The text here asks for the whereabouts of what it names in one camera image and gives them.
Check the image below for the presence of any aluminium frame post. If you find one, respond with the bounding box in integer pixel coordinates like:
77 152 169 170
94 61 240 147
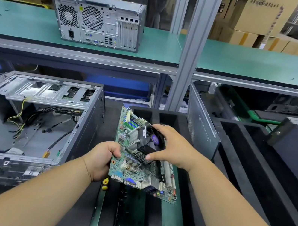
169 0 192 37
163 0 227 119

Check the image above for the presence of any stack of cardboard boxes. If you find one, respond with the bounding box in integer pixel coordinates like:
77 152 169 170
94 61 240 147
207 0 298 56

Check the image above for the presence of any person's right hand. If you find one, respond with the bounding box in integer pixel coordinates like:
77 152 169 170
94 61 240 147
144 122 206 174

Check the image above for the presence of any yellow handled screwdriver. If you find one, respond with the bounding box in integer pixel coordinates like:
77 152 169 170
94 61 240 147
100 177 110 192

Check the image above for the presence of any person's left hand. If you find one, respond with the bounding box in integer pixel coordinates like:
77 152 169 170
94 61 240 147
78 136 125 187

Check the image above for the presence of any yellow and black wire bundle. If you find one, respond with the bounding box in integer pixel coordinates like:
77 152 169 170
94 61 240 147
4 94 31 142

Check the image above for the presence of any green motherboard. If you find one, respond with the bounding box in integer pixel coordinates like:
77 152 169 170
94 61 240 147
104 105 192 205

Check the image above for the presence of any grey side panel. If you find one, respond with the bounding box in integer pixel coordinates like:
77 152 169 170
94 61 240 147
178 83 230 162

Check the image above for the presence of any silver backed desktop computer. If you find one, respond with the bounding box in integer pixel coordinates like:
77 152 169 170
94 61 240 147
46 0 148 54

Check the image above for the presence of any person's right forearm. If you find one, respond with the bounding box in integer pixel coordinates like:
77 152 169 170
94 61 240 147
176 152 298 226

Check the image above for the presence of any green upper shelf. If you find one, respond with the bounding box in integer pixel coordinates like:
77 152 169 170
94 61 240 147
0 0 298 97

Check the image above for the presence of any empty black foam tray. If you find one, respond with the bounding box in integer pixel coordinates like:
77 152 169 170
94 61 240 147
195 116 298 226
93 101 239 226

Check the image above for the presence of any grey computer case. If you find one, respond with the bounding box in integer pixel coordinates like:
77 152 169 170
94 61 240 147
0 66 110 204

